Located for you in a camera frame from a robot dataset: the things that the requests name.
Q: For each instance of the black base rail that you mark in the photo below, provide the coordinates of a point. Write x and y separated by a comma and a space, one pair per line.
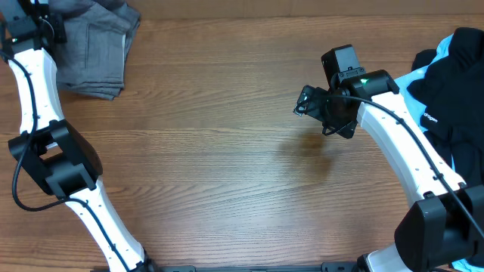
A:
336, 266

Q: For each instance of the black t-shirt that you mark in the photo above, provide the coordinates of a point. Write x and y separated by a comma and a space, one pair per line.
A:
453, 94

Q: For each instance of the grey khaki shorts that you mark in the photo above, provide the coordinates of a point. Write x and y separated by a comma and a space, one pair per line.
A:
99, 37

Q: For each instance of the light blue t-shirt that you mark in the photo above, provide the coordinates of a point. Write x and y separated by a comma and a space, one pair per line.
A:
414, 102

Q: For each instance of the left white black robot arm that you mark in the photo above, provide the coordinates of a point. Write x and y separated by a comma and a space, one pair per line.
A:
56, 165

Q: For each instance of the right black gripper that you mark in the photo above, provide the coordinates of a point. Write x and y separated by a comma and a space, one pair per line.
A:
345, 128

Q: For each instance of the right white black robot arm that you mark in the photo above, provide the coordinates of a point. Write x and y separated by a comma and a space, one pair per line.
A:
444, 222

